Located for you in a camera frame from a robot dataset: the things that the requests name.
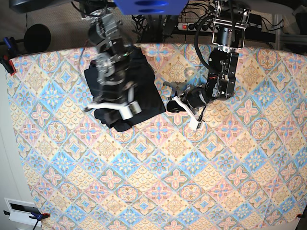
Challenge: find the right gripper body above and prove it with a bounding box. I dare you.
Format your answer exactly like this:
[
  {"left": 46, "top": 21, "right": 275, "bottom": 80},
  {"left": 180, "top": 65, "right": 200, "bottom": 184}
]
[{"left": 94, "top": 67, "right": 137, "bottom": 104}]

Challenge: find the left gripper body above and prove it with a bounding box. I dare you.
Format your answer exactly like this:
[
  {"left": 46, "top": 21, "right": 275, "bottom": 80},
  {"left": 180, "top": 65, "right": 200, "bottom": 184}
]
[{"left": 182, "top": 86, "right": 220, "bottom": 113}]

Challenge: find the black t-shirt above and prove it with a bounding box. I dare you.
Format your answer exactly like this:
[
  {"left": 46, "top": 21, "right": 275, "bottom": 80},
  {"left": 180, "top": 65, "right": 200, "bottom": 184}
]
[{"left": 84, "top": 46, "right": 165, "bottom": 132}]

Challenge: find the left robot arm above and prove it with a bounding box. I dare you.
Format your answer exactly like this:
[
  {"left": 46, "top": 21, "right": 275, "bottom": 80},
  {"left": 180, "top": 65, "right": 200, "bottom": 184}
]
[{"left": 163, "top": 0, "right": 250, "bottom": 131}]

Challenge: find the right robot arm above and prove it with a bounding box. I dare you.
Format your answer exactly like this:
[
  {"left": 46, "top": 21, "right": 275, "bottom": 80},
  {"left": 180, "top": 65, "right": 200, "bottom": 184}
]
[{"left": 79, "top": 0, "right": 141, "bottom": 120}]

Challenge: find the white power strip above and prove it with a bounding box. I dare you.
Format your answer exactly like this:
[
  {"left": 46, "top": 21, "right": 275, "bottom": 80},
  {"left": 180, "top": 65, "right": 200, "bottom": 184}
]
[{"left": 177, "top": 22, "right": 213, "bottom": 32}]

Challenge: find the patterned colourful tablecloth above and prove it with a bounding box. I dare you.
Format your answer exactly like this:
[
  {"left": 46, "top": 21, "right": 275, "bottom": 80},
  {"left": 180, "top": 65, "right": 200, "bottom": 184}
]
[{"left": 6, "top": 47, "right": 307, "bottom": 230}]

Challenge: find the black round stool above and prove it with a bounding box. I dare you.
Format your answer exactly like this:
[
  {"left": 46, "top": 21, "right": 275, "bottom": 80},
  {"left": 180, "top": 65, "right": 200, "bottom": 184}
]
[{"left": 24, "top": 24, "right": 51, "bottom": 53}]

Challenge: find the red blue clamp top left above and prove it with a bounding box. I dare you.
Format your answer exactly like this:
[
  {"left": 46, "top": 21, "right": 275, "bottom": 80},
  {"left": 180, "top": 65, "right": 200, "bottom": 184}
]
[{"left": 0, "top": 37, "right": 19, "bottom": 76}]

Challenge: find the blue clamp bottom left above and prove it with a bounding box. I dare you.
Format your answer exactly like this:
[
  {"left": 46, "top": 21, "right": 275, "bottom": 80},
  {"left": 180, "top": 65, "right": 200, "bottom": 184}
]
[{"left": 3, "top": 210, "right": 50, "bottom": 221}]

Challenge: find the black clamp bottom right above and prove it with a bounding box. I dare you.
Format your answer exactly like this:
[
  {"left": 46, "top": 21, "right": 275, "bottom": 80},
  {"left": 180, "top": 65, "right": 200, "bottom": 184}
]
[{"left": 296, "top": 214, "right": 306, "bottom": 219}]

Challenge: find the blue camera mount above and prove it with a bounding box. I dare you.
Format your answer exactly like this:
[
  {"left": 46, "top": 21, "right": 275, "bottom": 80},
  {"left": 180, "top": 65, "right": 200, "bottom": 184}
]
[{"left": 114, "top": 0, "right": 188, "bottom": 15}]

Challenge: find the white wall vent box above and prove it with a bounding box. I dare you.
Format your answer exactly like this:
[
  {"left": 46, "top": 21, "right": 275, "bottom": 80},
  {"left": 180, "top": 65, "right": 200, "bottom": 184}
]
[{"left": 4, "top": 198, "right": 44, "bottom": 227}]

